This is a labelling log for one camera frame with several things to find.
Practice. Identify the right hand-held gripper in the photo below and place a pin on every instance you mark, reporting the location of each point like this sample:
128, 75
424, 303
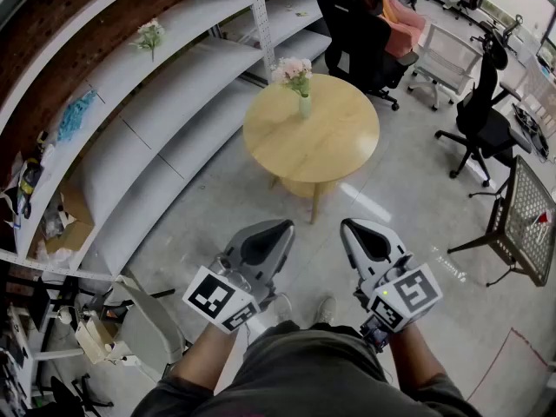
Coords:
379, 254

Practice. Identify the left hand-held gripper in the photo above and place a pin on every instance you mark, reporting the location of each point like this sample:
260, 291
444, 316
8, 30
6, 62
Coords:
265, 254

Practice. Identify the pale green vase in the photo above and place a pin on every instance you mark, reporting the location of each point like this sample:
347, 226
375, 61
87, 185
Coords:
304, 107

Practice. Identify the pink artificial flowers bunch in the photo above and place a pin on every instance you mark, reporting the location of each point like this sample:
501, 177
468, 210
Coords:
292, 73

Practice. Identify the person's right forearm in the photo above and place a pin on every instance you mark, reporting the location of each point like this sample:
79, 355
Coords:
412, 359

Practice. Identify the person's left forearm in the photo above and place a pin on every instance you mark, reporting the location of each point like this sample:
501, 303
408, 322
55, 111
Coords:
204, 361

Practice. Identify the person's right shoe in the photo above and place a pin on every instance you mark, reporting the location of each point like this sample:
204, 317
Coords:
326, 310

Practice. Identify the person's dark grey shirt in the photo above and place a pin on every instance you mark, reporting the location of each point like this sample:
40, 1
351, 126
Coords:
304, 376

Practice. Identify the round wooden table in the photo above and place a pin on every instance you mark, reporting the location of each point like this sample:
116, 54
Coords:
317, 137

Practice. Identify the dark perforated metal table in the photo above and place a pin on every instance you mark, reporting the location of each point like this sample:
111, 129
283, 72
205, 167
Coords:
527, 220

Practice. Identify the small red object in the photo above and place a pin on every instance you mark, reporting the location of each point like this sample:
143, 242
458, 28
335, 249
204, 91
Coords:
544, 218

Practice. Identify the black mesh office chair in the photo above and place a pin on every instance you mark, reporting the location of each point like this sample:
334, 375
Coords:
482, 120

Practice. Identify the white metal shelving unit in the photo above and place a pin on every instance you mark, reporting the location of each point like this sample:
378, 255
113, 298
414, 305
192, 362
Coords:
143, 120

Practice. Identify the open cardboard box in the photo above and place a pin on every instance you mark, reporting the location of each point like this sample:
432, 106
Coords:
71, 228

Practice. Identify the black tray of parts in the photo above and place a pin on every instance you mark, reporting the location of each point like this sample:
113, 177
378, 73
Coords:
531, 130

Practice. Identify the white mesh office chair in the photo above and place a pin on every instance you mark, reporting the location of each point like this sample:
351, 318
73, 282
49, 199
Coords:
447, 59

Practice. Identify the black high-back office chair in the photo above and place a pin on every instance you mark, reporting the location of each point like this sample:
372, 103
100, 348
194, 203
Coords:
356, 37

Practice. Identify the pink blanket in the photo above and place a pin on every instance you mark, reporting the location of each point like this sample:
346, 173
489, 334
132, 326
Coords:
404, 26

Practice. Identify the blue crumpled bag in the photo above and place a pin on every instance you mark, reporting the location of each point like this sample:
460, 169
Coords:
74, 115

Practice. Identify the black chair base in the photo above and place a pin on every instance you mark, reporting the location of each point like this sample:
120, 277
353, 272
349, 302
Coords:
74, 395

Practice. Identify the white flower sprig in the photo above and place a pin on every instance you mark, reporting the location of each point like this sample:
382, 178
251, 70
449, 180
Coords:
150, 35

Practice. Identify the black headrest office chair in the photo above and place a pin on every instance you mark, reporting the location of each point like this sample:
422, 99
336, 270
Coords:
504, 33

